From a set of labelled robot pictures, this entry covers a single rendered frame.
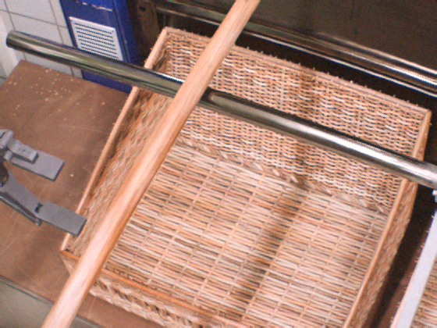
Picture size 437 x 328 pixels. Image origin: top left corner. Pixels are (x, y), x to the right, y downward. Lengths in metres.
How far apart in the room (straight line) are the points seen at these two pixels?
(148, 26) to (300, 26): 0.39
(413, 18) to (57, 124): 0.89
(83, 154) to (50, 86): 0.22
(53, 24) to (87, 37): 0.14
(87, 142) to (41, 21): 0.31
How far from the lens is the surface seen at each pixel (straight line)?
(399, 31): 1.58
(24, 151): 1.17
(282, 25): 1.66
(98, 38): 1.97
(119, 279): 1.66
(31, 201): 1.30
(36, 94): 2.15
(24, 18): 2.15
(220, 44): 1.30
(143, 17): 1.89
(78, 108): 2.09
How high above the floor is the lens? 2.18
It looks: 56 degrees down
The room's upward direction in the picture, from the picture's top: 10 degrees counter-clockwise
